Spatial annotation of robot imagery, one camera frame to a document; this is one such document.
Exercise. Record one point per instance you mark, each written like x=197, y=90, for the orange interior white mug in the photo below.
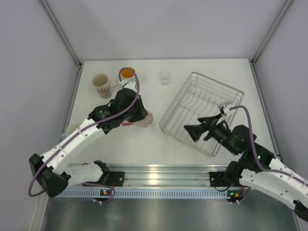
x=127, y=73

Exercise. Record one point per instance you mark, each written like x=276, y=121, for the aluminium mounting rail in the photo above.
x=166, y=176

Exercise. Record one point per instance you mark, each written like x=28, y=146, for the clear glass cup far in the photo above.
x=165, y=78

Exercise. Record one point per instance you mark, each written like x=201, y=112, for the perforated cable duct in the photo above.
x=144, y=193

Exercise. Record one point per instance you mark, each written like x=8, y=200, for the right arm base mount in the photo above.
x=217, y=179

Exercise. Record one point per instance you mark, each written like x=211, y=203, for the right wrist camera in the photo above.
x=226, y=109

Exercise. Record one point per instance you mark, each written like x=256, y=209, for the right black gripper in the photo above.
x=196, y=131

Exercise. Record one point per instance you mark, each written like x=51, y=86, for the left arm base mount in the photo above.
x=115, y=178

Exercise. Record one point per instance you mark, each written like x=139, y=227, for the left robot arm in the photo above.
x=52, y=169

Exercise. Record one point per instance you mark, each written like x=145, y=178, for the cream coral pattern mug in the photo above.
x=104, y=86

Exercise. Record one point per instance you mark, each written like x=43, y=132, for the pink patterned mug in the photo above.
x=146, y=122

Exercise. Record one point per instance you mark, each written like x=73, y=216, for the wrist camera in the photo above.
x=132, y=85
x=226, y=109

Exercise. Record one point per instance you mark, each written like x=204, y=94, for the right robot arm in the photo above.
x=257, y=168

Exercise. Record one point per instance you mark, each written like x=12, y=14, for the light blue mug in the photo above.
x=69, y=130

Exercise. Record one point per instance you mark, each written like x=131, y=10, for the wire dish rack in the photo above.
x=199, y=96

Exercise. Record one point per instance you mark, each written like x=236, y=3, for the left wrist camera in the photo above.
x=132, y=85

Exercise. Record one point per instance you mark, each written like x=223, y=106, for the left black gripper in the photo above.
x=142, y=112

